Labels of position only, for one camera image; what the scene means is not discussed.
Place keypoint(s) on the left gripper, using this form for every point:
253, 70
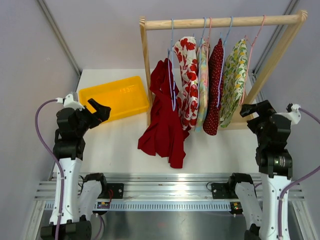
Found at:
102, 112

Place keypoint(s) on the aluminium mounting rail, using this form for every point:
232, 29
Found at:
165, 192

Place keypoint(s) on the white red poppy skirt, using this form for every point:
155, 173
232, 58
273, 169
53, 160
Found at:
188, 96

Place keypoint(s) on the wooden clothes rack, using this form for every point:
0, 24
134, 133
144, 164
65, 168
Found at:
294, 23

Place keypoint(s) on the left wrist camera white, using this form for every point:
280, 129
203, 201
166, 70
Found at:
70, 101

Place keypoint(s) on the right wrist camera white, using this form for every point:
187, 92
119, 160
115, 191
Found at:
292, 113

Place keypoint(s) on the yellow plastic tray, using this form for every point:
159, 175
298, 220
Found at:
125, 97

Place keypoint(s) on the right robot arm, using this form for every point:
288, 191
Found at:
267, 220

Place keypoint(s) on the lemon print skirt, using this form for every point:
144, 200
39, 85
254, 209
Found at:
234, 73

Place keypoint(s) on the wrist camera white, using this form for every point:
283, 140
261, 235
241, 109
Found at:
292, 113
70, 101

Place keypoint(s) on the dark red dotted skirt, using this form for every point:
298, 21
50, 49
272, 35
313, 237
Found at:
215, 64

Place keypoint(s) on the pastel floral skirt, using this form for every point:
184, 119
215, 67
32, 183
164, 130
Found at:
201, 115

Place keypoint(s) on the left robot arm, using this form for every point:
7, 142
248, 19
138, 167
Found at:
72, 210

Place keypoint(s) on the plain red skirt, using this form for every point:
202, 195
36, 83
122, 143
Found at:
165, 135

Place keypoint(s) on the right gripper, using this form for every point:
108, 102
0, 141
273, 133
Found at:
264, 109

